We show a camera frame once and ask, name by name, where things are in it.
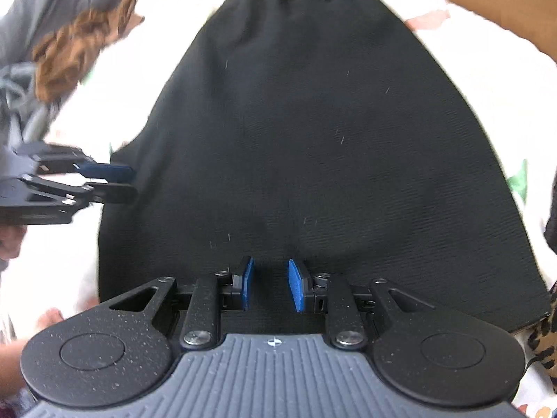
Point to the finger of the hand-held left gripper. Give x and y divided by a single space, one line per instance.
113 193
108 172

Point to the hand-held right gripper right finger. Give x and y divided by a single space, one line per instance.
296 285

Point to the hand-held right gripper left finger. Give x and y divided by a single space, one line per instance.
247 283

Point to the person's left hand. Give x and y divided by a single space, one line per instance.
8 244

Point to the light grey cloth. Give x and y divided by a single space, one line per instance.
21 104

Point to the brown garment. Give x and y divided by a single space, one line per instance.
74 52

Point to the dark grey garment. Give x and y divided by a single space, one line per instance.
43 4

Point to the leopard print cloth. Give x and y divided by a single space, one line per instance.
546 339

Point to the bear print blanket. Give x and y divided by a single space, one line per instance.
478 74

